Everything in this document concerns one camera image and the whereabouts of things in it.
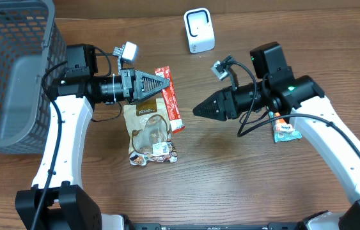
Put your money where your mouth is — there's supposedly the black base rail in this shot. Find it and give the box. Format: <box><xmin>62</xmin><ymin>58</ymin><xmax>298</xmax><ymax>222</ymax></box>
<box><xmin>126</xmin><ymin>222</ymin><xmax>306</xmax><ymax>230</ymax></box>

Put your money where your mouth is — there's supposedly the teal orange snack packet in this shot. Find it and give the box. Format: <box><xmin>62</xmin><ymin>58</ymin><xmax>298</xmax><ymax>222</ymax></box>
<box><xmin>271</xmin><ymin>121</ymin><xmax>302</xmax><ymax>143</ymax></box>

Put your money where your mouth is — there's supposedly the white brown snack wrapper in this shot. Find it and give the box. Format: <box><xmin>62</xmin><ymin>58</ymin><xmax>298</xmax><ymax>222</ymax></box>
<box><xmin>123</xmin><ymin>98</ymin><xmax>178</xmax><ymax>166</ymax></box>

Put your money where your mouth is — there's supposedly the grey plastic mesh basket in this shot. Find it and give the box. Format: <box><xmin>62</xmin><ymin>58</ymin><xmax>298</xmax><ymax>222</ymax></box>
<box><xmin>0</xmin><ymin>1</ymin><xmax>67</xmax><ymax>154</ymax></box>

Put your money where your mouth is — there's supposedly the white barcode scanner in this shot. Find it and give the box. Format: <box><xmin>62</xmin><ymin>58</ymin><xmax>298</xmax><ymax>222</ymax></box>
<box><xmin>184</xmin><ymin>8</ymin><xmax>215</xmax><ymax>54</ymax></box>

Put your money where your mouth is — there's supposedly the red white snack bar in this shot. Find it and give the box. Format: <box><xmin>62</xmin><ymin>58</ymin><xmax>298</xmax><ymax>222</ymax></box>
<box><xmin>155</xmin><ymin>66</ymin><xmax>185</xmax><ymax>134</ymax></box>

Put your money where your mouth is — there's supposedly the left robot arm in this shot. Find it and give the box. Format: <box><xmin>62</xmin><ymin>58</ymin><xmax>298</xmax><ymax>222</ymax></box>
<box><xmin>15</xmin><ymin>44</ymin><xmax>170</xmax><ymax>229</ymax></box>

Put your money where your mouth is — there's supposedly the small orange white packet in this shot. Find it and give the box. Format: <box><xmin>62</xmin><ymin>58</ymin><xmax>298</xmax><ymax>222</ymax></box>
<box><xmin>274</xmin><ymin>119</ymin><xmax>294</xmax><ymax>133</ymax></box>

